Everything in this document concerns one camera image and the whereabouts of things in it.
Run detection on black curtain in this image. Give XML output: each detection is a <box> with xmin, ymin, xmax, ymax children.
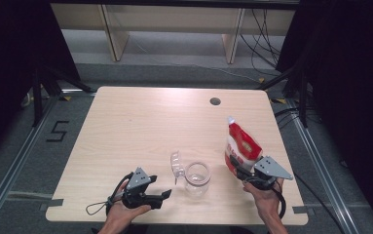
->
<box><xmin>275</xmin><ymin>0</ymin><xmax>373</xmax><ymax>225</ymax></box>
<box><xmin>0</xmin><ymin>0</ymin><xmax>82</xmax><ymax>165</ymax></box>

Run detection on aluminium floor rail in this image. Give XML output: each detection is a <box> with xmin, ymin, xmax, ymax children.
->
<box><xmin>286</xmin><ymin>98</ymin><xmax>361</xmax><ymax>234</ymax></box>
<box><xmin>0</xmin><ymin>96</ymin><xmax>60</xmax><ymax>230</ymax></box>

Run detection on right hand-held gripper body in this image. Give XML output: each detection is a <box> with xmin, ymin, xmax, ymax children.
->
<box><xmin>237</xmin><ymin>155</ymin><xmax>294</xmax><ymax>191</ymax></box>

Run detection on clear jar lid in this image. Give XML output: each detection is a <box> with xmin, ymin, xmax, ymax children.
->
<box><xmin>169</xmin><ymin>150</ymin><xmax>187</xmax><ymax>186</ymax></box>

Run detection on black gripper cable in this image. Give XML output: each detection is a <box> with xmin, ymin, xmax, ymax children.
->
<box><xmin>273</xmin><ymin>172</ymin><xmax>349</xmax><ymax>234</ymax></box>
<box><xmin>105</xmin><ymin>172</ymin><xmax>134</xmax><ymax>215</ymax></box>

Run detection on black floor cables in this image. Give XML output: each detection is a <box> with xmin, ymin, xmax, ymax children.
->
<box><xmin>273</xmin><ymin>106</ymin><xmax>321</xmax><ymax>129</ymax></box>

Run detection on red and white refill pouch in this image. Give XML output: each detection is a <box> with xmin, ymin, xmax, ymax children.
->
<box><xmin>224</xmin><ymin>115</ymin><xmax>264</xmax><ymax>174</ymax></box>

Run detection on black metal stand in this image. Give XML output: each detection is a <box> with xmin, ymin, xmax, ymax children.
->
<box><xmin>31</xmin><ymin>63</ymin><xmax>95</xmax><ymax>129</ymax></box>
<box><xmin>256</xmin><ymin>64</ymin><xmax>310</xmax><ymax>129</ymax></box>

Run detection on white floor cable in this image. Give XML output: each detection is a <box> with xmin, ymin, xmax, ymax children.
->
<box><xmin>131</xmin><ymin>38</ymin><xmax>261</xmax><ymax>83</ymax></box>

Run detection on light wooden shelf unit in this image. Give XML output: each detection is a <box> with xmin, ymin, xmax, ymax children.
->
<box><xmin>51</xmin><ymin>3</ymin><xmax>297</xmax><ymax>65</ymax></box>

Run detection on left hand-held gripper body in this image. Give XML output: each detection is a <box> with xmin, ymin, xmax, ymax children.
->
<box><xmin>121</xmin><ymin>166</ymin><xmax>165</xmax><ymax>211</ymax></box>

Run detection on clear glass jar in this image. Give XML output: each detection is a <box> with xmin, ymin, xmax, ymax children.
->
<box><xmin>184</xmin><ymin>161</ymin><xmax>212</xmax><ymax>199</ymax></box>

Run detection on grey floor cable cover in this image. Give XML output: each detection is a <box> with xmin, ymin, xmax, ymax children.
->
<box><xmin>0</xmin><ymin>190</ymin><xmax>54</xmax><ymax>201</ymax></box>

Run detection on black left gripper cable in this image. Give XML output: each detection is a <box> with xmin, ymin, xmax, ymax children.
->
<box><xmin>105</xmin><ymin>172</ymin><xmax>134</xmax><ymax>215</ymax></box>

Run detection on thin cord loop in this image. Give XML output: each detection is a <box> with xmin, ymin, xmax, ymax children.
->
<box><xmin>85</xmin><ymin>200</ymin><xmax>110</xmax><ymax>216</ymax></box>

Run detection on person's left hand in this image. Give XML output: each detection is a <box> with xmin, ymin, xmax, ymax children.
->
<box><xmin>105</xmin><ymin>179</ymin><xmax>152</xmax><ymax>227</ymax></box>

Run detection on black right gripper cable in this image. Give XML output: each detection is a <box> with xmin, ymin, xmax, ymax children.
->
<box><xmin>273</xmin><ymin>172</ymin><xmax>349</xmax><ymax>234</ymax></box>

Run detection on bundle of black hanging cables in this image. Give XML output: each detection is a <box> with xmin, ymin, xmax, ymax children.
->
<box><xmin>239</xmin><ymin>9</ymin><xmax>283</xmax><ymax>70</ymax></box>

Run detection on person's right hand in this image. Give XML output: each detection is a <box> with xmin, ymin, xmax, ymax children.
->
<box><xmin>242</xmin><ymin>177</ymin><xmax>284</xmax><ymax>227</ymax></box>

